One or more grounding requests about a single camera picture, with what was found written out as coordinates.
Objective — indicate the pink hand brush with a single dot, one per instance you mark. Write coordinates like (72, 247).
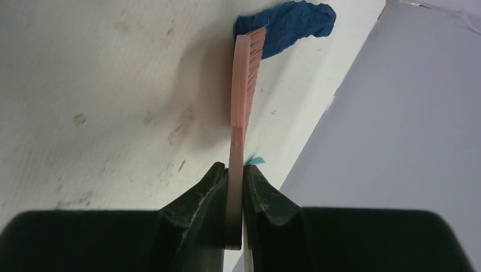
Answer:
(248, 53)

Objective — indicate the cyan paper scrap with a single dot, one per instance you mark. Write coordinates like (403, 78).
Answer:
(255, 160)

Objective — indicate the dark blue paper scrap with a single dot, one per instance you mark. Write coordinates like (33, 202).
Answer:
(288, 22)

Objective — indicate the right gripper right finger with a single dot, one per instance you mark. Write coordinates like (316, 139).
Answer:
(280, 235)

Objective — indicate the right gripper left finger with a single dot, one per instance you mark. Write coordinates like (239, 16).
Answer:
(185, 235)

